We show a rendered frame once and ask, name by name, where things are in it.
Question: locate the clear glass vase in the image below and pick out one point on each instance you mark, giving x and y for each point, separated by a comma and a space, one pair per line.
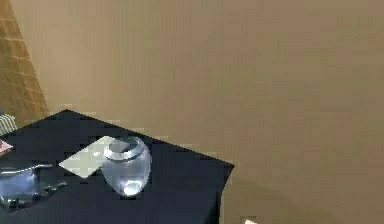
128, 166

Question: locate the black table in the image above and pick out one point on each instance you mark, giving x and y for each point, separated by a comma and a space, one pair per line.
180, 186

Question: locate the grey striped cloth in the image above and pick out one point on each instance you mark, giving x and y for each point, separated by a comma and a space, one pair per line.
6, 123

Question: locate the black spoon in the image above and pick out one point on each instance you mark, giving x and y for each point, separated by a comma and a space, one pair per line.
46, 190

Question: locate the pink book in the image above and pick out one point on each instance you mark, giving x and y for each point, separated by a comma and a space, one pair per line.
3, 146

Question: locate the white paper sheet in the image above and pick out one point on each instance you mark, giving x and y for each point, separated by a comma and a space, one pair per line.
83, 161

